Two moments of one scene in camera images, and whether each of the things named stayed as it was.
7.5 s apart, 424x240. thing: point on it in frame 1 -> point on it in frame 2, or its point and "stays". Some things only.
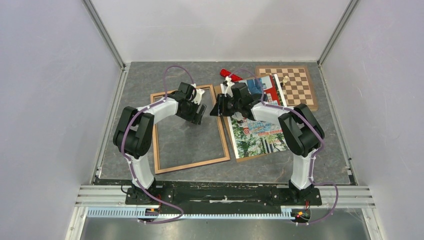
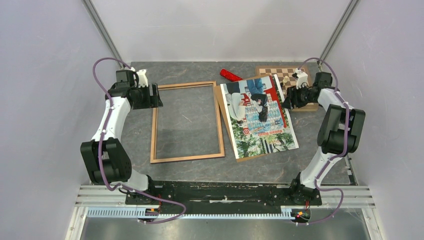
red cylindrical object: (234, 77) stays
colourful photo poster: (253, 138) stays
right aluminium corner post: (350, 8) stays
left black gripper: (195, 118) -> (153, 101)
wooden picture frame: (160, 95) -> (154, 125)
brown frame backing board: (218, 90) stays
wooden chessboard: (296, 83) stays
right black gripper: (220, 108) -> (292, 98)
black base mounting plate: (223, 195) stays
